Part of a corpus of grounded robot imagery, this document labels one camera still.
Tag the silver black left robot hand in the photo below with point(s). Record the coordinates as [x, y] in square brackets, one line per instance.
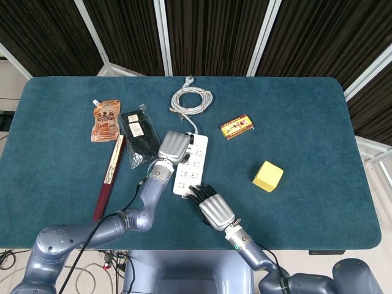
[173, 147]

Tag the white power strip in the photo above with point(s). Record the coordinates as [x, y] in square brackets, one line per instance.
[196, 171]

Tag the yellow red small carton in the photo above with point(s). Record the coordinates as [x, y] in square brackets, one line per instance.
[237, 127]

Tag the white power adapter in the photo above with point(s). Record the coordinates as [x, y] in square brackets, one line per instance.
[191, 150]

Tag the black item in clear bag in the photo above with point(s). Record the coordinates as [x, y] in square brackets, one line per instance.
[141, 141]

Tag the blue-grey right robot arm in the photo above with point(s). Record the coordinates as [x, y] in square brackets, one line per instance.
[248, 245]

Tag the yellow sponge block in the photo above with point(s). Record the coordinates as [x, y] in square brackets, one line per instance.
[268, 177]

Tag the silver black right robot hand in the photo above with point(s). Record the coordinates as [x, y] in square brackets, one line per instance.
[216, 211]

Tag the orange sauce pouch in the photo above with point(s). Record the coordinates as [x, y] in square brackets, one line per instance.
[105, 122]

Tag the blue-grey robot torso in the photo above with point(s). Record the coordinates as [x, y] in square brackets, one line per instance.
[183, 269]

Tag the dark white-framed partition screen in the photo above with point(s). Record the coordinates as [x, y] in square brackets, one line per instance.
[214, 30]

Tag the dark red long box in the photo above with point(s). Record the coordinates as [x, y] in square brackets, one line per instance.
[107, 186]

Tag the teal table cloth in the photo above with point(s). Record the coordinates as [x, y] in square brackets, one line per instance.
[306, 214]

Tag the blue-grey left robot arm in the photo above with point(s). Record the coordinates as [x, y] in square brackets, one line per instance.
[150, 196]

